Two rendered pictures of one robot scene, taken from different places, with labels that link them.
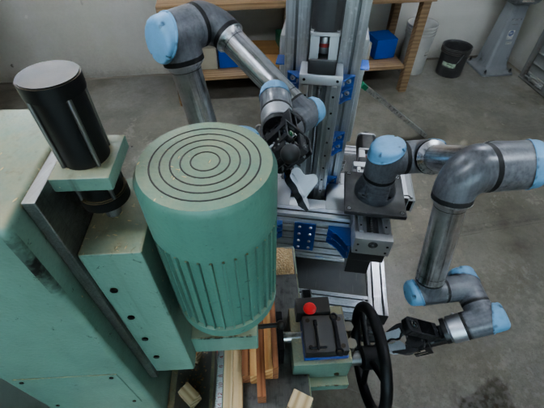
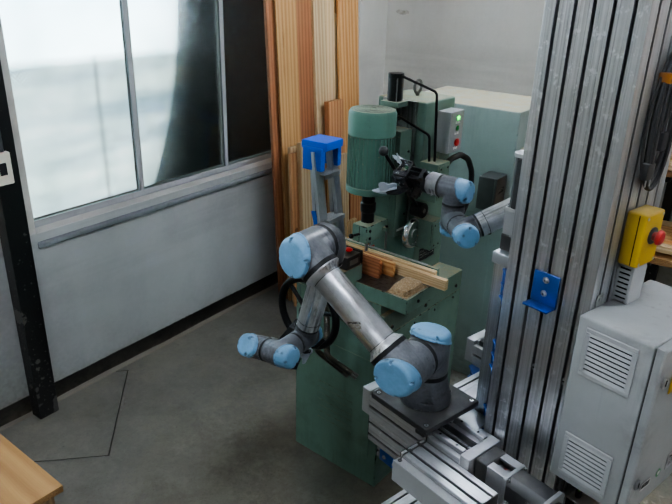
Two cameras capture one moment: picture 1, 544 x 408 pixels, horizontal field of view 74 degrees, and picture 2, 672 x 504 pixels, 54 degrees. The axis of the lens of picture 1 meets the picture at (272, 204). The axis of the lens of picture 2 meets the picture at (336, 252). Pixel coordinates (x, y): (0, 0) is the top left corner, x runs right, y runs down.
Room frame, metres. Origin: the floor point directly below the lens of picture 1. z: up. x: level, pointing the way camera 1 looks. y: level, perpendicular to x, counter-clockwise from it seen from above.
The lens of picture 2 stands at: (1.83, -1.76, 1.95)
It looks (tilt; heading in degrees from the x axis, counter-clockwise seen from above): 23 degrees down; 132
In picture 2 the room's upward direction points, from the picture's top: 2 degrees clockwise
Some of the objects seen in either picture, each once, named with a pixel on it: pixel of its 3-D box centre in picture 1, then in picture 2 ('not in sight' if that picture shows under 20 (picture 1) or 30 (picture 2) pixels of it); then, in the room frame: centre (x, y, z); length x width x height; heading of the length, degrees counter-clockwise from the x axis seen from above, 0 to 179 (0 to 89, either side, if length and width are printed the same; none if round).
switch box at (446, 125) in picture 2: not in sight; (449, 130); (0.46, 0.41, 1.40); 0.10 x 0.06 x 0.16; 93
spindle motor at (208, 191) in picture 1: (218, 239); (371, 151); (0.33, 0.08, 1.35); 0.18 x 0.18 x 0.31
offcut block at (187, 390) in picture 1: (189, 395); not in sight; (0.26, 0.20, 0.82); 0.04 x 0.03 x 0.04; 50
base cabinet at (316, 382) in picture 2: not in sight; (375, 366); (0.32, 0.20, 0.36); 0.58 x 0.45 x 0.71; 93
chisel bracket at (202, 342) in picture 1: (226, 329); (370, 231); (0.33, 0.10, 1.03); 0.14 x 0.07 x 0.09; 93
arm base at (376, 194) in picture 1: (376, 182); (426, 382); (0.96, -0.39, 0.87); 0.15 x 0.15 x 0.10
